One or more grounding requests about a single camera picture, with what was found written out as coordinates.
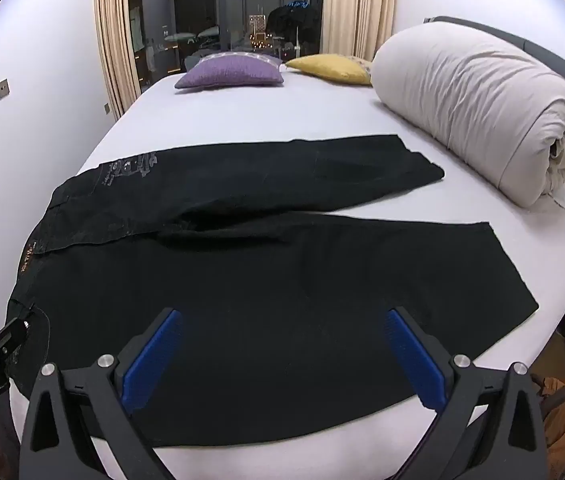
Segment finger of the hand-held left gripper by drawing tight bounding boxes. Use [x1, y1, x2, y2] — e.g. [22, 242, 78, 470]
[0, 317, 33, 364]

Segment rolled beige duvet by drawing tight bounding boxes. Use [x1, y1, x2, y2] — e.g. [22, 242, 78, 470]
[371, 22, 565, 208]

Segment orange cloth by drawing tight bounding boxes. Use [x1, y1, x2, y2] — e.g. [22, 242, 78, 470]
[531, 335, 565, 480]

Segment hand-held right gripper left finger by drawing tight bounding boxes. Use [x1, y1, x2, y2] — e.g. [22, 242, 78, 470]
[18, 307, 186, 480]

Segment bed with white sheet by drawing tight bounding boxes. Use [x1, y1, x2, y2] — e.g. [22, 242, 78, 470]
[6, 57, 565, 480]

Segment floral patterned cushion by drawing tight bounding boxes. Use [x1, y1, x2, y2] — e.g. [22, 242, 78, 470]
[346, 55, 374, 75]

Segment black pants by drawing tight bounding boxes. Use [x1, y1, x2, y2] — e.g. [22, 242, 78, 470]
[6, 134, 540, 448]

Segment yellow cushion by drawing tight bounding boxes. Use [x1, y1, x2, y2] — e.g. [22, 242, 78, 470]
[285, 53, 373, 86]

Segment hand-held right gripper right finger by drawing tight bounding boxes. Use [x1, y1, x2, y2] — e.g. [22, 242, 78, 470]
[383, 306, 549, 480]

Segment beige curtain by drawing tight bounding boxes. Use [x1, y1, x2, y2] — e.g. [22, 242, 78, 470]
[93, 0, 144, 122]
[322, 0, 397, 61]

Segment purple cushion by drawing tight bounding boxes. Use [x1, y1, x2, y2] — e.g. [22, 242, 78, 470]
[175, 52, 284, 92]

